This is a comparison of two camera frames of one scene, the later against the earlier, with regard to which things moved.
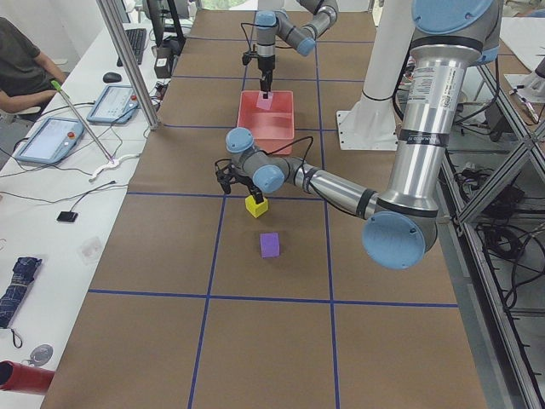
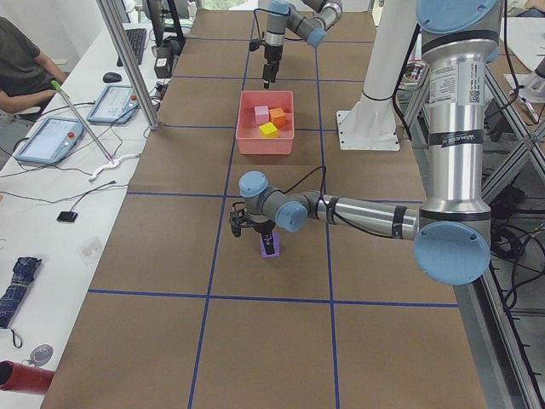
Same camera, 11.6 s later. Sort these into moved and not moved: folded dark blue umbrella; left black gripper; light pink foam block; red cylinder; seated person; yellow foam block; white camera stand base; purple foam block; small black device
Moved: light pink foam block; left black gripper; yellow foam block
Not moved: white camera stand base; folded dark blue umbrella; small black device; seated person; red cylinder; purple foam block
